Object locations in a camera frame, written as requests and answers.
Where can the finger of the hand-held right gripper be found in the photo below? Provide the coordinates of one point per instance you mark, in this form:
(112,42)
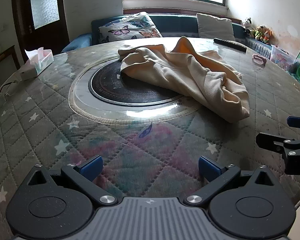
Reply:
(297,121)
(272,142)

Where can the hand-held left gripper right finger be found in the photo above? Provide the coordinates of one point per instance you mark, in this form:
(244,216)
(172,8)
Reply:
(208,168)

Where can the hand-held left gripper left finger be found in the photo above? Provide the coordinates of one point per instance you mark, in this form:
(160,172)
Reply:
(91,168)

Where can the cream knit garment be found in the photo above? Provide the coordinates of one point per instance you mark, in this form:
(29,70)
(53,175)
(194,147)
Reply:
(190,75)

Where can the clear plastic storage box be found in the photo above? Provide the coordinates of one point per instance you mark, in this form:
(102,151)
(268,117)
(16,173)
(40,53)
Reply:
(281,58)

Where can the pink hair scrunchie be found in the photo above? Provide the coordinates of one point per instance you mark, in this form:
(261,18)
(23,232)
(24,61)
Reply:
(259,59)

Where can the round black cooktop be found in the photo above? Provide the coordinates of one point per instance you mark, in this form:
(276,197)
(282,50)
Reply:
(107,86)

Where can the orange plush toy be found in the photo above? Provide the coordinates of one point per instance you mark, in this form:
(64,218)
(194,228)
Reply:
(267,36)

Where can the black remote control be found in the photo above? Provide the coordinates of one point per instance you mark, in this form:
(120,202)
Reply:
(230,44)

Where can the tissue box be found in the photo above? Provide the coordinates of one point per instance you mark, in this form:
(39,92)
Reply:
(38,63)

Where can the eyeglasses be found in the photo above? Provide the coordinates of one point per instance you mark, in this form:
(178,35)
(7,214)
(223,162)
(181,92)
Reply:
(5,87)

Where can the plain grey pillow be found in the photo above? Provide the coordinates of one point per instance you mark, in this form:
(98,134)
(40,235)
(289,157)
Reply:
(215,26)

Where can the butterfly print pillow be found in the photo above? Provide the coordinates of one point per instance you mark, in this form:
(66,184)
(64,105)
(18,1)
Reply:
(130,27)

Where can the teal sofa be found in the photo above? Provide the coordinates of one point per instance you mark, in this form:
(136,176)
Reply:
(175,23)

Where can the dark wooden door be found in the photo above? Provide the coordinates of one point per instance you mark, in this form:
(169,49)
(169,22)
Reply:
(45,5)

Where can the wall switch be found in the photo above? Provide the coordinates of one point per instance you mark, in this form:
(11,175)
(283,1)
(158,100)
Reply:
(1,29)

